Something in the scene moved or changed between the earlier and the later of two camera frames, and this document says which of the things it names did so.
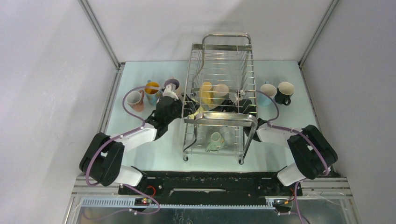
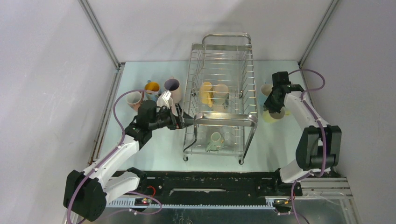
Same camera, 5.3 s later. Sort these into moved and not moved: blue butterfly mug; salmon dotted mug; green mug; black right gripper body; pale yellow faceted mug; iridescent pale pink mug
Moved: black right gripper body; pale yellow faceted mug
Not moved: salmon dotted mug; iridescent pale pink mug; blue butterfly mug; green mug
